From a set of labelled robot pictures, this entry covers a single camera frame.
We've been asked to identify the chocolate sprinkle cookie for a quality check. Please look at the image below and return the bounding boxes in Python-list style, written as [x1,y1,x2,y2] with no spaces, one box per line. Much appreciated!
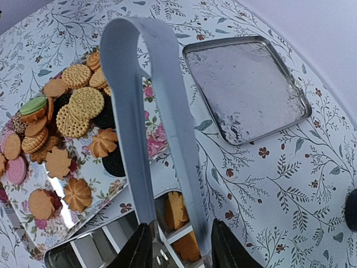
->
[12,111,28,135]

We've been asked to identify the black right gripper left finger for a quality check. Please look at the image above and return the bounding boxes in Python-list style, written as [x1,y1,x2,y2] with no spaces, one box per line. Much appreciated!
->
[110,223,153,268]

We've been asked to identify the green sandwich cookie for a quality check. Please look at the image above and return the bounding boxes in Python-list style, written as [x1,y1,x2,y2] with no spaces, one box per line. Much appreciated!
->
[20,96,47,115]

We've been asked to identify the floral rectangular tray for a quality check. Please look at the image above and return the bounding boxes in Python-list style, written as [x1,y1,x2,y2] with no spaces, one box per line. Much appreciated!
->
[0,47,179,262]

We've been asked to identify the pink divided cookie tin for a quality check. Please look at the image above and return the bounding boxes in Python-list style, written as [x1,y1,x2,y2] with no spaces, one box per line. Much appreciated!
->
[44,191,204,267]

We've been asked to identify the round beige biscuit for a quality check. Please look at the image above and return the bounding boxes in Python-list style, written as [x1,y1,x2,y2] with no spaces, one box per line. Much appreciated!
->
[56,104,90,138]
[69,87,104,119]

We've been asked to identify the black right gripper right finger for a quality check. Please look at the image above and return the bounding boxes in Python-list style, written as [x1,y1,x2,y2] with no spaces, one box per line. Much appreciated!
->
[211,219,262,268]

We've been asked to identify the pink sandwich cookie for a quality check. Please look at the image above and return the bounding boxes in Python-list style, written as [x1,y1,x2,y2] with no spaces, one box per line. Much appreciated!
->
[6,156,27,185]

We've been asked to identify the orange leaf cookie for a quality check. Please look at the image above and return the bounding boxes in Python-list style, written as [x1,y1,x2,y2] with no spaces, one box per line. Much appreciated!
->
[165,192,189,230]

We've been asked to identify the black sandwich cookie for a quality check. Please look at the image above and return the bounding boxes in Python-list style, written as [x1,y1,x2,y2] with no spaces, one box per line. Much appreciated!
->
[102,151,126,177]
[92,95,115,130]

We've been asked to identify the dark blue mug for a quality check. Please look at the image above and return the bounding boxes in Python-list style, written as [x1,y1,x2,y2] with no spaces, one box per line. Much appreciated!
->
[345,189,357,232]

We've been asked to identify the beige sandwich biscuit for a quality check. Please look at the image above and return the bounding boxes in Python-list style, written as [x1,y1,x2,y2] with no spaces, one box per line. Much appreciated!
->
[61,64,91,89]

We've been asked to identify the silver tin lid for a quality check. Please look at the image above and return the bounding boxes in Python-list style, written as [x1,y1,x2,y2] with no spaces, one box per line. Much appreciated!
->
[182,36,312,146]

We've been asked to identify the silver white tongs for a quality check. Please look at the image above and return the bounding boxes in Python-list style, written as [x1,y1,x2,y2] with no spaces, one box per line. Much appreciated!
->
[100,17,211,255]

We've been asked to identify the orange swirl cookie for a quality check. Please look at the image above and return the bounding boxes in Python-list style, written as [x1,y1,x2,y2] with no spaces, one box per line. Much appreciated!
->
[89,128,118,159]

